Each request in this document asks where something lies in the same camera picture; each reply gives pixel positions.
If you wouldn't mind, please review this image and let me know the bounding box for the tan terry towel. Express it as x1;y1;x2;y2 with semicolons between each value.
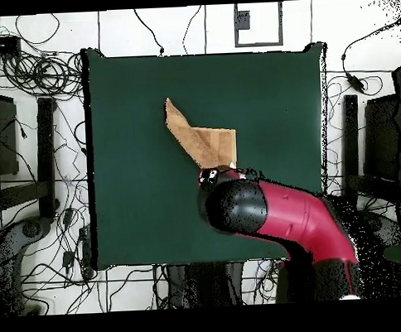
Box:
163;94;239;173

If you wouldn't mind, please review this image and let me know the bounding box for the black upright bar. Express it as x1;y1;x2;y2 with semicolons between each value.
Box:
337;94;364;212
33;96;62;219

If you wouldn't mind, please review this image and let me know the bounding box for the coiled black cable bundle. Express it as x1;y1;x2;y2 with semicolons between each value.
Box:
1;50;85;99

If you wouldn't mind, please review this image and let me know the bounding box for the black box device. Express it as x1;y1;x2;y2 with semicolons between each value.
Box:
0;35;22;55

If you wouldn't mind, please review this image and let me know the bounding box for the black cable with plug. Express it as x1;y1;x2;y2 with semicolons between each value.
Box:
133;7;166;58

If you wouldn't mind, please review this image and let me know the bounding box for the black flat panel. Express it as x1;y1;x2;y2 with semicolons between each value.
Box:
361;94;401;183
0;90;20;176

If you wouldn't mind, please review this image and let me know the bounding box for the black power adapter cable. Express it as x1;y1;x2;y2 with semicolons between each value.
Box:
338;16;401;96

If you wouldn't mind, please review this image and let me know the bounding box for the dark green table cloth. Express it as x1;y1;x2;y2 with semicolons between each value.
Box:
80;37;336;271

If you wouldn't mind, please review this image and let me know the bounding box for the grey square floor frame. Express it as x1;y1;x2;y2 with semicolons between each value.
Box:
232;1;285;49

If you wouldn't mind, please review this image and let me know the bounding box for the dark grey stand base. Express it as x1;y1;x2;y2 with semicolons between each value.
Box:
0;214;59;316
353;208;401;249

